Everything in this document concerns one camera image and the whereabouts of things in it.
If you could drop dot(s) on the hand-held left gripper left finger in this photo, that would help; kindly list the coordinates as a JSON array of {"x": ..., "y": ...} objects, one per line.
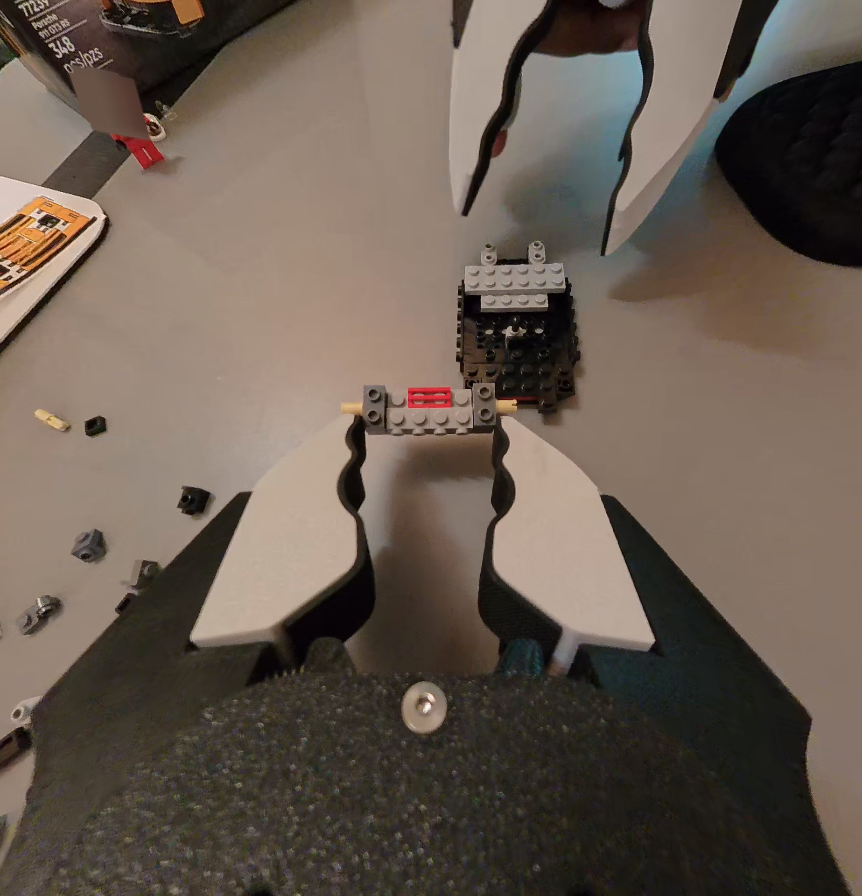
[{"x": 284, "y": 546}]

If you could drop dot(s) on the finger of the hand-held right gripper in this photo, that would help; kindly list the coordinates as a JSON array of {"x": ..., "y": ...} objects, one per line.
[
  {"x": 683, "y": 105},
  {"x": 480, "y": 70}
]

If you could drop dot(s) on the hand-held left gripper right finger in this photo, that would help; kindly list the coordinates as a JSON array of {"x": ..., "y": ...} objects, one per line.
[{"x": 571, "y": 553}]

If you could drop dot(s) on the grey axle brick assembly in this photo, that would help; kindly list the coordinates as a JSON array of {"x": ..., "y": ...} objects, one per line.
[{"x": 417, "y": 420}]

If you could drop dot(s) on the small red grille tile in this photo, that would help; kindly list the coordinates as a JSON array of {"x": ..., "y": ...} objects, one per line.
[{"x": 429, "y": 397}]

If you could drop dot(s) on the black brick chassis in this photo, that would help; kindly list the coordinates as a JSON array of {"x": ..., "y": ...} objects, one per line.
[{"x": 522, "y": 350}]

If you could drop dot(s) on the scattered small brick pieces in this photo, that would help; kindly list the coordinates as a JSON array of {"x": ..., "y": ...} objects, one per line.
[{"x": 194, "y": 500}]

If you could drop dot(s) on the single black brick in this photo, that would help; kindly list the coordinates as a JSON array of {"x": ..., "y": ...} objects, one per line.
[{"x": 95, "y": 425}]

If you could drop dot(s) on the black toy car box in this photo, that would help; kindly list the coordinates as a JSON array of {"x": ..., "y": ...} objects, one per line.
[{"x": 228, "y": 35}]

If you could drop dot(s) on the clear small toy piece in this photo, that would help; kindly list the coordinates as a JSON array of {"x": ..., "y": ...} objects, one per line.
[{"x": 165, "y": 108}]

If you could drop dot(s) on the white toy helmet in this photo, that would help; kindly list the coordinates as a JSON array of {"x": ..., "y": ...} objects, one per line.
[{"x": 155, "y": 129}]

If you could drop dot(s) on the red toy minifigure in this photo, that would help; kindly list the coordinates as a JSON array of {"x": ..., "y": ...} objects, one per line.
[{"x": 145, "y": 152}]

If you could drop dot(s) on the orange sticker sheet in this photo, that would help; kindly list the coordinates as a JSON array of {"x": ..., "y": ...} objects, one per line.
[{"x": 39, "y": 231}]

